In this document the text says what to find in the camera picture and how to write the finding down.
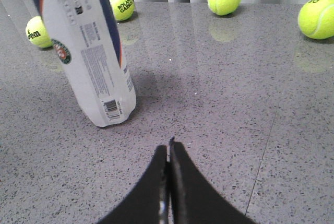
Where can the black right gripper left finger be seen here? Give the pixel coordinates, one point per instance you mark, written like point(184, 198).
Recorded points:
point(148, 201)

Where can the white Wilson tennis ball can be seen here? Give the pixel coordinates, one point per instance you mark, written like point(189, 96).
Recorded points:
point(85, 37)

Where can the tennis ball with Roland Garros print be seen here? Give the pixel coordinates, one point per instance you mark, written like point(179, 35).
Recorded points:
point(122, 9)

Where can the far left tennis ball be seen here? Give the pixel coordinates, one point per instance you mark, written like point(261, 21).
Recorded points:
point(37, 34)

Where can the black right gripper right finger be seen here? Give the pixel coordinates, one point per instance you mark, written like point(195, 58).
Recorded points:
point(194, 200)

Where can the right yellow tennis ball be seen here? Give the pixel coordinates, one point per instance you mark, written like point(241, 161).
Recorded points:
point(315, 19)

